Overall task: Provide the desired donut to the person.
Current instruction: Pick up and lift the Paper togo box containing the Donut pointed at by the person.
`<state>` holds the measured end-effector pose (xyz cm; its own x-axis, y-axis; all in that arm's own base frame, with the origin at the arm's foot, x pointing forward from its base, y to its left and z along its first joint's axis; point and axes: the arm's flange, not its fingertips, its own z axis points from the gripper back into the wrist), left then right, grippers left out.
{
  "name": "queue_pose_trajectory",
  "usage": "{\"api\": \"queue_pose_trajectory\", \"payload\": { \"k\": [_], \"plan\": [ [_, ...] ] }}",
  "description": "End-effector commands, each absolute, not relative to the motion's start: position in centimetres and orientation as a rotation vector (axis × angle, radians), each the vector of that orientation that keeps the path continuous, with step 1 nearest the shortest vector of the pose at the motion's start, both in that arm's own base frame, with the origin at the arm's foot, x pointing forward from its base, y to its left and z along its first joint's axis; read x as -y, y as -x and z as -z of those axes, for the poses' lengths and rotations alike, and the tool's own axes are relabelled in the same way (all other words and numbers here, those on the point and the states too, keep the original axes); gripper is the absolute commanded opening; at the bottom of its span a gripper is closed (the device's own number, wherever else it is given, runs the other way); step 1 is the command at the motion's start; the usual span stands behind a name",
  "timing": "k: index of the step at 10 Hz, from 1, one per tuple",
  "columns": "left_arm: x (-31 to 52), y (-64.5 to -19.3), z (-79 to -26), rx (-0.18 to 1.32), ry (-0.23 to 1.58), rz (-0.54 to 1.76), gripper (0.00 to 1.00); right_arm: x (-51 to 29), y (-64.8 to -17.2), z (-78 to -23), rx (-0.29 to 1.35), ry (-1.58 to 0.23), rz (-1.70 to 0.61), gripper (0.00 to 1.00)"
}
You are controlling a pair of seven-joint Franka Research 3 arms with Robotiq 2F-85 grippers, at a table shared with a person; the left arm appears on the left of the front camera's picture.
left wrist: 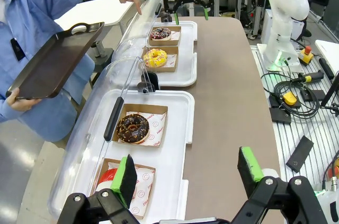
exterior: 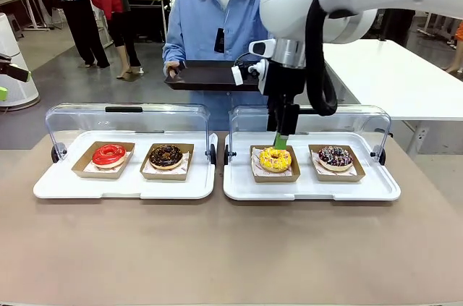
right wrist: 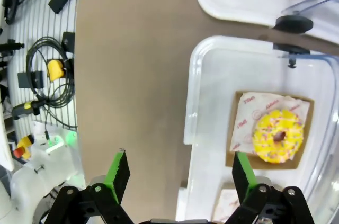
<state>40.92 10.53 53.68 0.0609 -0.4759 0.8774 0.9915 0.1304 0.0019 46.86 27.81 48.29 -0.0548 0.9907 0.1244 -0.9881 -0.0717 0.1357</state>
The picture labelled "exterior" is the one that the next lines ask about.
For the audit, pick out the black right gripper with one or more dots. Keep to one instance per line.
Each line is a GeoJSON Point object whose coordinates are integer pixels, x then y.
{"type": "Point", "coordinates": [278, 81]}

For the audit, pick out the large white table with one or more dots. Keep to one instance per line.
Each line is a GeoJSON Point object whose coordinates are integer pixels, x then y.
{"type": "Point", "coordinates": [398, 78]}

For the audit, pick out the person's right forearm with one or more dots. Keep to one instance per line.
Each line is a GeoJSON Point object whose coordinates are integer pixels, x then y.
{"type": "Point", "coordinates": [173, 51]}

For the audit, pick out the chocolate glazed donut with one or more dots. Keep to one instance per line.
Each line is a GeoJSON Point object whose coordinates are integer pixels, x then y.
{"type": "Point", "coordinates": [159, 161]}

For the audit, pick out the person in blue shirt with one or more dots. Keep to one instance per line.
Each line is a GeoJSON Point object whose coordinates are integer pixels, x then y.
{"type": "Point", "coordinates": [202, 13]}

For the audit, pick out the clear plastic tray lid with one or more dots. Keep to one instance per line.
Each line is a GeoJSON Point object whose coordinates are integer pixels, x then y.
{"type": "Point", "coordinates": [144, 118]}
{"type": "Point", "coordinates": [343, 121]}

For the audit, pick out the white display tray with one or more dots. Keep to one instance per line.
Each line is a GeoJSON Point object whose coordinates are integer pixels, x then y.
{"type": "Point", "coordinates": [58, 183]}
{"type": "Point", "coordinates": [238, 186]}

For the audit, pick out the yellow sprinkled donut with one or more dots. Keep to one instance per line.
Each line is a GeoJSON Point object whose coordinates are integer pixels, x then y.
{"type": "Point", "coordinates": [267, 161]}

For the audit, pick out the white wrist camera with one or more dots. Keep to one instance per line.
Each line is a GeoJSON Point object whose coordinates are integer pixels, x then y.
{"type": "Point", "coordinates": [237, 76]}

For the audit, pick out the person's right hand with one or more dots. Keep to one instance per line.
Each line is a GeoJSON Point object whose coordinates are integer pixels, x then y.
{"type": "Point", "coordinates": [171, 69]}

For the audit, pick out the chocolate sprinkled donut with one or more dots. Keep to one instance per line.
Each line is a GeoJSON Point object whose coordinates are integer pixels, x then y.
{"type": "Point", "coordinates": [327, 161]}

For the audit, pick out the dark brown serving tray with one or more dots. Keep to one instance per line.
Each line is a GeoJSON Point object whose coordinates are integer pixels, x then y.
{"type": "Point", "coordinates": [210, 76]}

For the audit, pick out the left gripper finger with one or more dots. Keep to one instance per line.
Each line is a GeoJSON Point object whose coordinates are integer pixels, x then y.
{"type": "Point", "coordinates": [16, 69]}
{"type": "Point", "coordinates": [3, 94]}

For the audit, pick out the brown cardboard donut box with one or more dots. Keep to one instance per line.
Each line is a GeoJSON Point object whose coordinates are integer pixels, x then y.
{"type": "Point", "coordinates": [79, 170]}
{"type": "Point", "coordinates": [146, 174]}
{"type": "Point", "coordinates": [360, 176]}
{"type": "Point", "coordinates": [294, 176]}

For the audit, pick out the red glazed donut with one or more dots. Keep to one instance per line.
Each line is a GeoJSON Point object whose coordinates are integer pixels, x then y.
{"type": "Point", "coordinates": [99, 159]}

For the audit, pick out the white printed paper liner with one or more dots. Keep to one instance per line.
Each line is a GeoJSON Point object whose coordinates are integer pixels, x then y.
{"type": "Point", "coordinates": [257, 170]}
{"type": "Point", "coordinates": [352, 172]}
{"type": "Point", "coordinates": [186, 161]}
{"type": "Point", "coordinates": [88, 168]}

